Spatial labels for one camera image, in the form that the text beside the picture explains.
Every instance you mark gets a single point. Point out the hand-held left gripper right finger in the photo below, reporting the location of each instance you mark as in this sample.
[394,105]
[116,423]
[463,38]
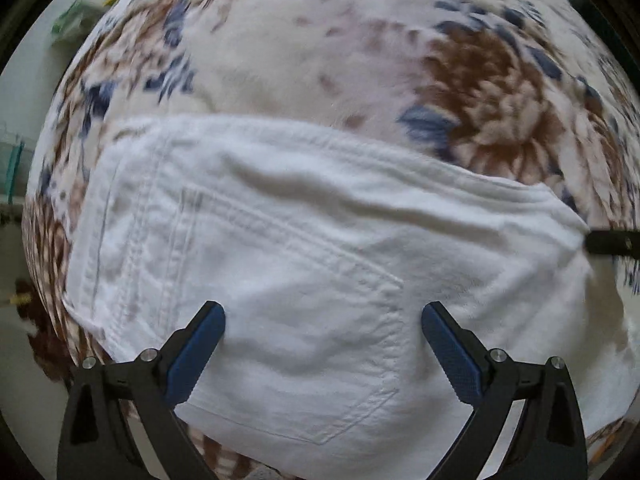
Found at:
[452,355]

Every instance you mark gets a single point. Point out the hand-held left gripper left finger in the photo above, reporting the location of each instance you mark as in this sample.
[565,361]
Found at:
[196,351]

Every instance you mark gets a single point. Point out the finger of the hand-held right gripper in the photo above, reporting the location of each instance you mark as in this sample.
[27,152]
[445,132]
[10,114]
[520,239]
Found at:
[611,242]

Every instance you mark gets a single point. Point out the white pants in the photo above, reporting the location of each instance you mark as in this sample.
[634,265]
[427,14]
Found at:
[320,280]

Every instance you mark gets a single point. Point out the teal clothes hanger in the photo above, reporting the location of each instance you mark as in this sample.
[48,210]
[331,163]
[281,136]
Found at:
[14,164]

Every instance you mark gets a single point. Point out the floral printed blanket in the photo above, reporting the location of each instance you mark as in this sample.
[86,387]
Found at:
[350,50]

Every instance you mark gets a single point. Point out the green plastic bag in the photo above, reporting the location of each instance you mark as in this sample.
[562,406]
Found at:
[72,19]

